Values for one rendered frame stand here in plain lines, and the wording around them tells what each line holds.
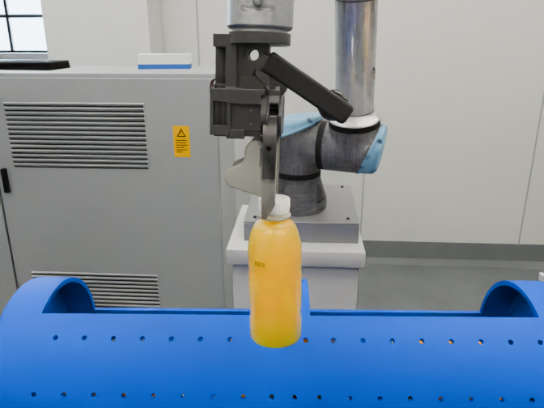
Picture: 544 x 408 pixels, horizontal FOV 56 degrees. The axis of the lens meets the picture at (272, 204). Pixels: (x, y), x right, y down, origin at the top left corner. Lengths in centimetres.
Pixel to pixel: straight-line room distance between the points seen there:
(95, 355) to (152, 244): 180
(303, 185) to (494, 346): 59
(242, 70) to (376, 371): 45
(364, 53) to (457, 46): 259
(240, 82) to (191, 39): 301
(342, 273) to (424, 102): 255
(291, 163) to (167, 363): 60
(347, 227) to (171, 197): 139
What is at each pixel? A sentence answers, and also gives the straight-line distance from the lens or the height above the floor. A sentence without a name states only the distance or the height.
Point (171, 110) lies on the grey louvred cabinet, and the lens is 235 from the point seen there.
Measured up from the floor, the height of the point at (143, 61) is 149.
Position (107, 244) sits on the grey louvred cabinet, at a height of 63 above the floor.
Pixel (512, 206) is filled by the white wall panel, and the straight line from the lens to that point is 401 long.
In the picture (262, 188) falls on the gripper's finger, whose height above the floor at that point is 145.
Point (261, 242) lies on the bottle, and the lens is 61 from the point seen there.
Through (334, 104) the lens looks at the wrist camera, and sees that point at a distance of 59.
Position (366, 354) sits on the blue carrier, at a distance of 77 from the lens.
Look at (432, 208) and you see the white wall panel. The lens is 384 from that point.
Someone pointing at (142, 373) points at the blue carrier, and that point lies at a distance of 78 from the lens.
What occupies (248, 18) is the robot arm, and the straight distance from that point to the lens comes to 58.
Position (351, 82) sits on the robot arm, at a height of 152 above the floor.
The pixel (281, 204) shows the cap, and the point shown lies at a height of 143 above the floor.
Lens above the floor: 162
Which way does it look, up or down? 19 degrees down
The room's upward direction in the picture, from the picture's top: straight up
